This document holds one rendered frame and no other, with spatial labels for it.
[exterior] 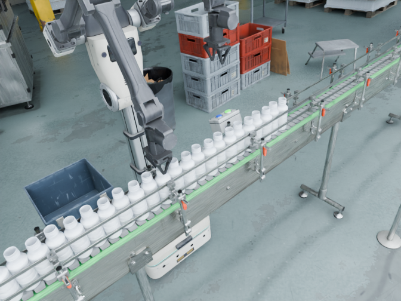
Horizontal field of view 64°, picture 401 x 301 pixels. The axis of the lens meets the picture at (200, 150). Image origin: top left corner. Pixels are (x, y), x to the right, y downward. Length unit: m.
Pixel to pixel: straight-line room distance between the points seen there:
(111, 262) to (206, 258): 1.17
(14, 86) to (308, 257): 3.94
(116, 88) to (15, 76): 3.15
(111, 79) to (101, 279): 0.89
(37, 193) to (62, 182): 0.12
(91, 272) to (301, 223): 1.71
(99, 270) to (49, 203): 0.67
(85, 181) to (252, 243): 1.23
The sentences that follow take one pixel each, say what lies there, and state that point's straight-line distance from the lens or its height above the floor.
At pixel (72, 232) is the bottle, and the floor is 1.13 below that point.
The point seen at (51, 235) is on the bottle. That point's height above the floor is 1.15.
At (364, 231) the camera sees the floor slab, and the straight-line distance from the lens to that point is 2.62.
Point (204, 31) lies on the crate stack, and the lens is 3.46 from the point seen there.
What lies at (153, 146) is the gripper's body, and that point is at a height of 1.28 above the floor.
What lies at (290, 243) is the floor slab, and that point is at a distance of 2.42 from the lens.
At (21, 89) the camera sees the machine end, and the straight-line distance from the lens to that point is 4.77.
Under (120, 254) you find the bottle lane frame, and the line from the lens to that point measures 1.25.
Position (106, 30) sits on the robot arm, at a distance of 1.06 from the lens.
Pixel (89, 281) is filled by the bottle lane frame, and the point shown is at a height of 0.91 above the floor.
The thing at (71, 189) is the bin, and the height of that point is 0.81.
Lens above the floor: 1.90
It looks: 36 degrees down
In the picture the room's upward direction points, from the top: 6 degrees counter-clockwise
